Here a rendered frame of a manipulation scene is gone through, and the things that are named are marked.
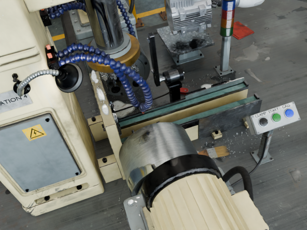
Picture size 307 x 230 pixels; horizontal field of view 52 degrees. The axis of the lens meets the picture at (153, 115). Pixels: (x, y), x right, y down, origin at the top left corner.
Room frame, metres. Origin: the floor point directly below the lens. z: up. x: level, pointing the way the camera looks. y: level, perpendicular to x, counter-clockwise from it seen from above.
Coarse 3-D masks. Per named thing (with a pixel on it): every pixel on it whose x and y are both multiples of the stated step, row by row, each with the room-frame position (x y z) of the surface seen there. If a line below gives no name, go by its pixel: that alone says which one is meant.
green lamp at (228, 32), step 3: (222, 27) 1.24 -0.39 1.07; (231, 27) 1.23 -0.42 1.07; (222, 30) 1.24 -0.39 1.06; (225, 30) 1.23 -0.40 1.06; (228, 30) 1.23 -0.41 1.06; (231, 30) 1.23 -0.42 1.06; (222, 33) 1.24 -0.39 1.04; (225, 33) 1.23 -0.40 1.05; (228, 33) 1.23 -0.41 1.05; (231, 33) 1.23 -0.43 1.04
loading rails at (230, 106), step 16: (240, 80) 1.02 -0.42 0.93; (192, 96) 0.97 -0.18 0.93; (208, 96) 0.97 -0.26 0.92; (224, 96) 0.97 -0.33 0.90; (240, 96) 0.98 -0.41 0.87; (256, 96) 0.91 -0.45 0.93; (144, 112) 0.92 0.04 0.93; (160, 112) 0.92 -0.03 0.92; (176, 112) 0.92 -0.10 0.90; (192, 112) 0.94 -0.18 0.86; (208, 112) 0.87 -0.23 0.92; (224, 112) 0.85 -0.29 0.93; (240, 112) 0.86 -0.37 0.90; (256, 112) 0.88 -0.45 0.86; (128, 128) 0.88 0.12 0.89; (192, 128) 0.83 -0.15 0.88; (208, 128) 0.83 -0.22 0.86; (224, 128) 0.85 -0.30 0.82
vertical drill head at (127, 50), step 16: (96, 0) 0.80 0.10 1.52; (112, 0) 0.82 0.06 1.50; (96, 16) 0.81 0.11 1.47; (112, 16) 0.82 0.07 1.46; (96, 32) 0.81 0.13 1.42; (112, 32) 0.81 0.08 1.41; (112, 48) 0.81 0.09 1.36; (128, 48) 0.82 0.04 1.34; (96, 64) 0.78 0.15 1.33; (128, 64) 0.77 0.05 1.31
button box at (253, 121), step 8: (288, 104) 0.71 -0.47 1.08; (264, 112) 0.69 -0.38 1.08; (272, 112) 0.69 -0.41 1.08; (280, 112) 0.69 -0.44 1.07; (296, 112) 0.68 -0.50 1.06; (248, 120) 0.69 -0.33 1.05; (256, 120) 0.67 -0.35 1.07; (272, 120) 0.66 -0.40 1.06; (280, 120) 0.66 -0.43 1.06; (288, 120) 0.66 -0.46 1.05; (296, 120) 0.66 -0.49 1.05; (256, 128) 0.64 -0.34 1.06; (264, 128) 0.64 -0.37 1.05; (272, 128) 0.64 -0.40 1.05
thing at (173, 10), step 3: (165, 0) 1.50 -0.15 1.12; (207, 0) 1.39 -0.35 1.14; (210, 0) 1.39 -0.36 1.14; (207, 3) 1.38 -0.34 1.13; (210, 3) 1.38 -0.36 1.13; (171, 9) 1.37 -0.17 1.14; (174, 9) 1.37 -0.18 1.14; (171, 12) 1.37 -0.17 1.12; (174, 12) 1.36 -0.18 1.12; (207, 24) 1.38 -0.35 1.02; (210, 24) 1.38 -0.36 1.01; (207, 27) 1.38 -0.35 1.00; (174, 33) 1.36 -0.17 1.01; (177, 33) 1.36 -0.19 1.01
